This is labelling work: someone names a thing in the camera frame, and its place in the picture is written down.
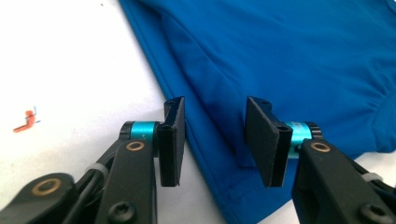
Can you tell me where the blue t-shirt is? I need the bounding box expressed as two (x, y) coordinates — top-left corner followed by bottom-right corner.
(119, 0), (396, 224)

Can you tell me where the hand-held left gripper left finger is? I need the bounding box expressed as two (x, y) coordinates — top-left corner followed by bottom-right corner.
(128, 95), (187, 189)

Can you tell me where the white felt mat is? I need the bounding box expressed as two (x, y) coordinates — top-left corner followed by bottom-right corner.
(0, 0), (396, 224)

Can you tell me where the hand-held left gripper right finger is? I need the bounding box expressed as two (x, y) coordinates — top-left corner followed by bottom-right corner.
(244, 96), (313, 189)

